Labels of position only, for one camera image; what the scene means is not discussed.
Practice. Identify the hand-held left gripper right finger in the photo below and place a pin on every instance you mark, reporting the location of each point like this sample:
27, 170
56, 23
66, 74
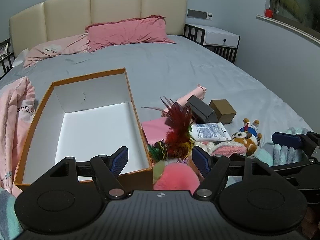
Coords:
200, 160

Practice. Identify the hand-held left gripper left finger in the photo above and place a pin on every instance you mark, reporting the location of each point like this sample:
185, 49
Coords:
120, 160

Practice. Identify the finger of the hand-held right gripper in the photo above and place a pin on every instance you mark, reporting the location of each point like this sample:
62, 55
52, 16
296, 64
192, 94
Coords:
287, 140
295, 165

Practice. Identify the white rabbit plush toy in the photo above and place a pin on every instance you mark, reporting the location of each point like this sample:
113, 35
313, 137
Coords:
225, 150

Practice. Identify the white printed packet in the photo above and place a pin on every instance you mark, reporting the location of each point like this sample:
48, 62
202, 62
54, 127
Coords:
212, 131

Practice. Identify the pink fluffy pompom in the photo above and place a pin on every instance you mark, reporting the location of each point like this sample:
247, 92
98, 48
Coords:
175, 177

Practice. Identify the multicolour feather toy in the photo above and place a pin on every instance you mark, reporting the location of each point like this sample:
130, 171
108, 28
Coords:
178, 127

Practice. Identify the brown bear plush toy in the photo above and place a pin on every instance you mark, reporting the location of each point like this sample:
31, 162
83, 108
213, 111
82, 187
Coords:
246, 140

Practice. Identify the orange cardboard box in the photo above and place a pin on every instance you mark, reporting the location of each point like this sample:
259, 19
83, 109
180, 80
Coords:
87, 130

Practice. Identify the small gold box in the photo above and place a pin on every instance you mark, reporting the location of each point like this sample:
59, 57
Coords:
222, 111

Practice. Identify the person's right leg teal pajamas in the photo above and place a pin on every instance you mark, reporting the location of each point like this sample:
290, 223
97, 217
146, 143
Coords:
282, 152

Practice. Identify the person's leg teal pajamas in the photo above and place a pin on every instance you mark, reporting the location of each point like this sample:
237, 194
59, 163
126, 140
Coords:
8, 210
282, 152

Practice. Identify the small black box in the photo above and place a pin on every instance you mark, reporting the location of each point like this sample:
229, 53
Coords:
202, 110

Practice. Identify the bed with grey sheet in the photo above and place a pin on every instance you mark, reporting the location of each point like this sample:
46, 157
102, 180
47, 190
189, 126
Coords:
162, 62

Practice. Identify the pink blanket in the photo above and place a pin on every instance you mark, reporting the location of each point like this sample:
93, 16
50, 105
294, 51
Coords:
15, 130

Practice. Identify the window sill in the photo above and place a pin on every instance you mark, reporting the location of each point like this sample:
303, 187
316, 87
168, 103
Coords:
287, 26

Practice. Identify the person's left leg teal pajamas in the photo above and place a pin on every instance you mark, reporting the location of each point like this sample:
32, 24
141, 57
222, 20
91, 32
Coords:
8, 210

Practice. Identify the dark pink pillow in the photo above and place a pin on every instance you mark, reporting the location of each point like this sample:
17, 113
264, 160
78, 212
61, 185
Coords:
125, 32

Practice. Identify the red cup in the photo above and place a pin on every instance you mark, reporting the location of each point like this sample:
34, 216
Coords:
269, 13

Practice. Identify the light pink pillow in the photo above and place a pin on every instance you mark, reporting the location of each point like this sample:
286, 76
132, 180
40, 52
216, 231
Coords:
57, 46

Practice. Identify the window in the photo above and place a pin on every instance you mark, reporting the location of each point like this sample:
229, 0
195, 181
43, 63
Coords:
297, 0

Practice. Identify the cream padded headboard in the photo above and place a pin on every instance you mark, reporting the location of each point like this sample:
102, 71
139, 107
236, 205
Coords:
115, 5

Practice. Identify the white nightstand with black frame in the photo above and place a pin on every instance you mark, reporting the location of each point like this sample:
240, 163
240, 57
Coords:
220, 38

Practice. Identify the wall control panel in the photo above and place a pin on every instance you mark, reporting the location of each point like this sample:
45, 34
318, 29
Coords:
200, 14

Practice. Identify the black bedside rail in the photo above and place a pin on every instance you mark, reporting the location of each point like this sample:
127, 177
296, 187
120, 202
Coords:
6, 66

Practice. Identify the photo frame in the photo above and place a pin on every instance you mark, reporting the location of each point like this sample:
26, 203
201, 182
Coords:
3, 49

